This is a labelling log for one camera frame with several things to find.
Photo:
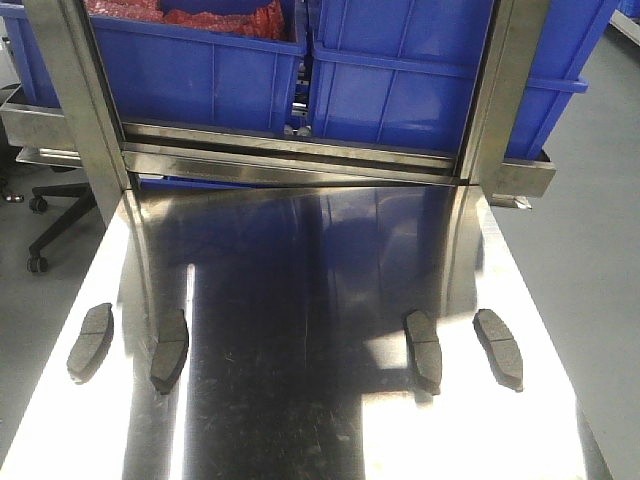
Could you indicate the dark brake pad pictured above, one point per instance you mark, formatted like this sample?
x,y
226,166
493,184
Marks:
x,y
171,351
425,353
501,348
92,343

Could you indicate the right blue plastic bin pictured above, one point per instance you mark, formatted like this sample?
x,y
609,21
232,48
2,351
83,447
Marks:
x,y
402,73

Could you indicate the blue plastic bin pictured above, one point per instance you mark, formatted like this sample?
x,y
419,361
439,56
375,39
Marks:
x,y
402,73
177,74

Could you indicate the red bubble wrap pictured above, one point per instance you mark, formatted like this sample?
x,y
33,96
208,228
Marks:
x,y
266,22

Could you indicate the left blue plastic bin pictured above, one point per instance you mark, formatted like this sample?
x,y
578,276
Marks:
x,y
177,74

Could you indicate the black office chair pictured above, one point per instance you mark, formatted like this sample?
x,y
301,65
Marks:
x,y
80,191

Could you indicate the far-left blue bin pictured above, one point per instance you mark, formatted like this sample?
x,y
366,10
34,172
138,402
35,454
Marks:
x,y
31,68

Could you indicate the stainless steel rack frame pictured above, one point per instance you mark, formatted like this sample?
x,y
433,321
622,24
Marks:
x,y
87,131

